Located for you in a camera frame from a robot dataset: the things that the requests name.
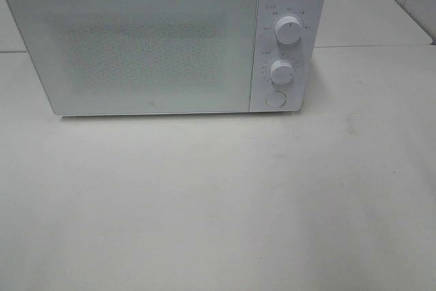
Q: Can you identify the white round door button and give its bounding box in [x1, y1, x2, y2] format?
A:
[266, 91, 287, 108]

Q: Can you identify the white timer knob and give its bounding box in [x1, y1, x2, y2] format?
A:
[270, 60, 294, 85]

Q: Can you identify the white microwave door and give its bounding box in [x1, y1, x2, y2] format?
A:
[7, 0, 258, 116]

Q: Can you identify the white upper power knob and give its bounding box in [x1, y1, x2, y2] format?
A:
[273, 14, 302, 45]

